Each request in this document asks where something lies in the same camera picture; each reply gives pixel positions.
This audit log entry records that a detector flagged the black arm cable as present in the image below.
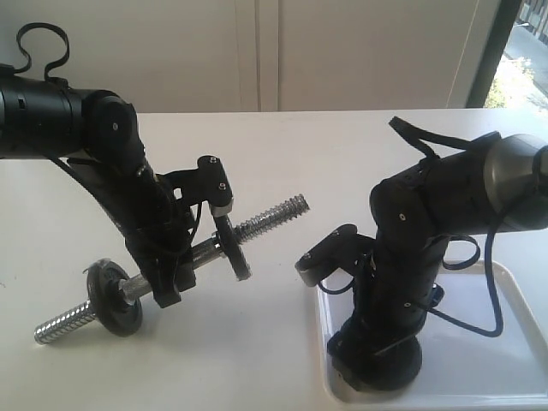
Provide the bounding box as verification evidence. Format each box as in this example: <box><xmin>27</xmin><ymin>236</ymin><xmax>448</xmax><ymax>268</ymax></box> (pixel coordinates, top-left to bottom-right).
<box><xmin>15</xmin><ymin>23</ymin><xmax>72</xmax><ymax>85</ymax></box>
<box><xmin>387</xmin><ymin>116</ymin><xmax>504</xmax><ymax>339</ymax></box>

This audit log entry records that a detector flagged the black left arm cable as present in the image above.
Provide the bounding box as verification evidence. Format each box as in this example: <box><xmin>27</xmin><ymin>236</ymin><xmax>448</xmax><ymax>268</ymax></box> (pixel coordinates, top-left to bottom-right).
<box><xmin>15</xmin><ymin>23</ymin><xmax>72</xmax><ymax>85</ymax></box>

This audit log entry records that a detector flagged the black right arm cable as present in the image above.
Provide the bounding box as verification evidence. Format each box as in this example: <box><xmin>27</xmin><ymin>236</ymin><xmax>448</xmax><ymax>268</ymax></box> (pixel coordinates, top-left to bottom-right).
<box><xmin>387</xmin><ymin>116</ymin><xmax>504</xmax><ymax>339</ymax></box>

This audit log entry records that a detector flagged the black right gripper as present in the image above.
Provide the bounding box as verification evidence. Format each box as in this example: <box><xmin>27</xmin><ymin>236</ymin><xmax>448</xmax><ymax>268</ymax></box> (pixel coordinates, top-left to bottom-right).
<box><xmin>327</xmin><ymin>235</ymin><xmax>448</xmax><ymax>390</ymax></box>

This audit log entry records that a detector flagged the white plastic tray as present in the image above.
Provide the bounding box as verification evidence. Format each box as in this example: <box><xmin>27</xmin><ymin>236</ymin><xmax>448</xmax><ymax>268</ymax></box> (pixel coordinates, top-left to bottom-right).
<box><xmin>315</xmin><ymin>262</ymin><xmax>547</xmax><ymax>410</ymax></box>

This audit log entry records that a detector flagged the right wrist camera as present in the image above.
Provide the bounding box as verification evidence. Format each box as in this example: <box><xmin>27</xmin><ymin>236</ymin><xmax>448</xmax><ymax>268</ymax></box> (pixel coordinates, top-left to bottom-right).
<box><xmin>295</xmin><ymin>223</ymin><xmax>375</xmax><ymax>287</ymax></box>

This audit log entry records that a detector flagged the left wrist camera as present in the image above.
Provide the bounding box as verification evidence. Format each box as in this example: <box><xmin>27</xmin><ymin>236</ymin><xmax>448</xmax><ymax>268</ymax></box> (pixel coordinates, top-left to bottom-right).
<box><xmin>164</xmin><ymin>155</ymin><xmax>234</xmax><ymax>218</ymax></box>

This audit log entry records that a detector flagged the black window frame post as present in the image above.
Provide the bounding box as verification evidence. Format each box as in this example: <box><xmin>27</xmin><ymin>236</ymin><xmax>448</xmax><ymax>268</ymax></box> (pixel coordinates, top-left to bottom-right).
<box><xmin>465</xmin><ymin>0</ymin><xmax>521</xmax><ymax>109</ymax></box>

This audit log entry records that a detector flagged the chrome dumbbell bar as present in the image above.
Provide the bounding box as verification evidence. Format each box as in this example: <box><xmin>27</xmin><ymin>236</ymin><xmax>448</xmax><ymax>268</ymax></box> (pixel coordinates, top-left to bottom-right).
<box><xmin>33</xmin><ymin>194</ymin><xmax>310</xmax><ymax>345</ymax></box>

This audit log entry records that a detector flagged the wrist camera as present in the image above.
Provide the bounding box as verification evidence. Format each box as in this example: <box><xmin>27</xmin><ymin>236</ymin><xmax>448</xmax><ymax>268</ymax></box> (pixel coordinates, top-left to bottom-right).
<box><xmin>295</xmin><ymin>223</ymin><xmax>375</xmax><ymax>287</ymax></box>
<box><xmin>164</xmin><ymin>155</ymin><xmax>234</xmax><ymax>218</ymax></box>

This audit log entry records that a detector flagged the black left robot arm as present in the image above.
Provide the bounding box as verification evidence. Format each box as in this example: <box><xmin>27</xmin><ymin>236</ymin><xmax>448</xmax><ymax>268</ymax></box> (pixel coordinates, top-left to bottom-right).
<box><xmin>1</xmin><ymin>65</ymin><xmax>195</xmax><ymax>308</ymax></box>

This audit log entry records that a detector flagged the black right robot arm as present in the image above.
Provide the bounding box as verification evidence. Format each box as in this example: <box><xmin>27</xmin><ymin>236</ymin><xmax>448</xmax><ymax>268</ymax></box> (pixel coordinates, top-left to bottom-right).
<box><xmin>327</xmin><ymin>133</ymin><xmax>547</xmax><ymax>391</ymax></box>

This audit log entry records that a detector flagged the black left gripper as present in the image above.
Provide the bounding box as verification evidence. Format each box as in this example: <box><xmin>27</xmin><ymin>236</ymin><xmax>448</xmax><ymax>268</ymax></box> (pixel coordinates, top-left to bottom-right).
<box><xmin>125</xmin><ymin>164</ymin><xmax>197</xmax><ymax>308</ymax></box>

